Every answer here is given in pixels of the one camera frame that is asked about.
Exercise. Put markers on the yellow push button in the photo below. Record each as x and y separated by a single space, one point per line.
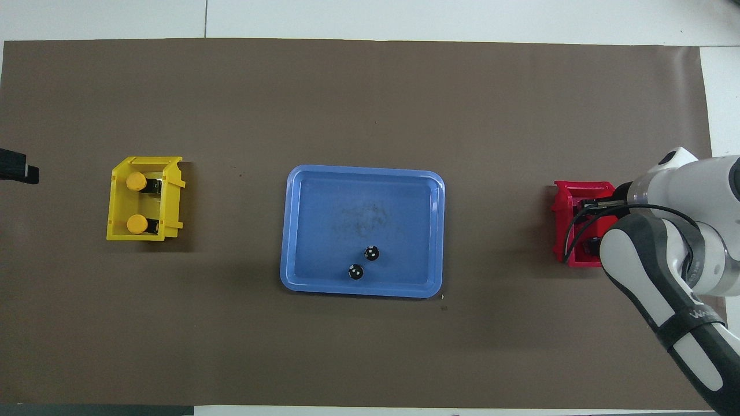
137 223
136 182

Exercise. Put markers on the blue plastic tray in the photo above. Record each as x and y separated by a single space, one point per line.
324 231

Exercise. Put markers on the yellow plastic bin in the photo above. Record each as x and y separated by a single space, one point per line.
118 202

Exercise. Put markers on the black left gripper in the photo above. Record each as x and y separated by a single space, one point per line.
11 164

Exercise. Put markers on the brown paper mat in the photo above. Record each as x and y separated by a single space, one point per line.
370 86

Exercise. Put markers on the red plastic bin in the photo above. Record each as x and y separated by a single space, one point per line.
584 263

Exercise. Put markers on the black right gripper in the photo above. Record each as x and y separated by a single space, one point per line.
623 201

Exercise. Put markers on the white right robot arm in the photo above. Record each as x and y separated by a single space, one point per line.
636 260

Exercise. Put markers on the black cylindrical capacitor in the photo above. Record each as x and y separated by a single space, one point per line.
372 253
355 271

